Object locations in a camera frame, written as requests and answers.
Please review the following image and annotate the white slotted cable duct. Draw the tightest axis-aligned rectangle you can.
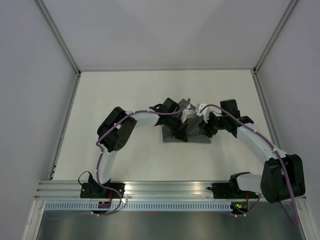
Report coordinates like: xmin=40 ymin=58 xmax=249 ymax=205
xmin=45 ymin=201 xmax=232 ymax=212

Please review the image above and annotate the aluminium frame post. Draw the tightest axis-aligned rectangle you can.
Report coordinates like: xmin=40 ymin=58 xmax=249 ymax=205
xmin=34 ymin=0 xmax=82 ymax=77
xmin=252 ymin=0 xmax=300 ymax=75

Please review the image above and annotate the purple cable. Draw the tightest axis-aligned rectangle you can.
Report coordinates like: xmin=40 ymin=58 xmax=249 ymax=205
xmin=198 ymin=104 xmax=301 ymax=228
xmin=44 ymin=97 xmax=192 ymax=221

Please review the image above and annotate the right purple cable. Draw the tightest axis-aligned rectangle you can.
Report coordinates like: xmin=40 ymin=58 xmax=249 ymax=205
xmin=198 ymin=104 xmax=301 ymax=228

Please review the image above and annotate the left aluminium frame post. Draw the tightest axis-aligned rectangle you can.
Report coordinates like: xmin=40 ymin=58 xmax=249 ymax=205
xmin=34 ymin=0 xmax=82 ymax=77

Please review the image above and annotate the black mounting plate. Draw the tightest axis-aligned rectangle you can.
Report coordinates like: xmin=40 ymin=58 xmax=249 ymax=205
xmin=206 ymin=182 xmax=259 ymax=200
xmin=80 ymin=182 xmax=125 ymax=199

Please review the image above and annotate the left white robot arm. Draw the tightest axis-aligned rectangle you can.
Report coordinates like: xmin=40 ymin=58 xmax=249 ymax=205
xmin=88 ymin=98 xmax=191 ymax=198

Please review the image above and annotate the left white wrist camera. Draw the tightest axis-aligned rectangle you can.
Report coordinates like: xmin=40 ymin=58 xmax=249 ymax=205
xmin=180 ymin=108 xmax=195 ymax=123

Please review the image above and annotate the right aluminium frame post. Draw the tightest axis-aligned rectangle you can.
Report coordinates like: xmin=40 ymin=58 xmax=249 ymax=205
xmin=252 ymin=0 xmax=300 ymax=75

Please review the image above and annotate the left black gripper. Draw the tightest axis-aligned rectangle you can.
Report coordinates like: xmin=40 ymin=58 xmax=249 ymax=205
xmin=164 ymin=114 xmax=189 ymax=143

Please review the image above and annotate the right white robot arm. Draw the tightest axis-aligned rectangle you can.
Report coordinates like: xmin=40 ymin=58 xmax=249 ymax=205
xmin=195 ymin=99 xmax=306 ymax=203

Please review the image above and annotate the grey cloth napkin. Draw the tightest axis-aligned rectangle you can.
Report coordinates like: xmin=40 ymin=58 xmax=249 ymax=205
xmin=164 ymin=99 xmax=211 ymax=144

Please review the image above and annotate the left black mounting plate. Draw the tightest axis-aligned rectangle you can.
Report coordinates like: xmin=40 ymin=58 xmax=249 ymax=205
xmin=80 ymin=182 xmax=125 ymax=199

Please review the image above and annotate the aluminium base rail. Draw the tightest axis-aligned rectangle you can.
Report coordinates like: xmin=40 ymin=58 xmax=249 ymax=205
xmin=34 ymin=180 xmax=307 ymax=201

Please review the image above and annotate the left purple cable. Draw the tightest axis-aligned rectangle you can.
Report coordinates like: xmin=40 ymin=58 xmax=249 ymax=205
xmin=44 ymin=97 xmax=192 ymax=221

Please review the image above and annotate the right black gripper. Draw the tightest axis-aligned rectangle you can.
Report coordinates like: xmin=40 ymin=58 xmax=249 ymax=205
xmin=198 ymin=111 xmax=228 ymax=139

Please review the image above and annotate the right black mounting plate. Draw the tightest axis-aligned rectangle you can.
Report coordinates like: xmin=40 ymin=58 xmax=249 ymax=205
xmin=206 ymin=182 xmax=259 ymax=200

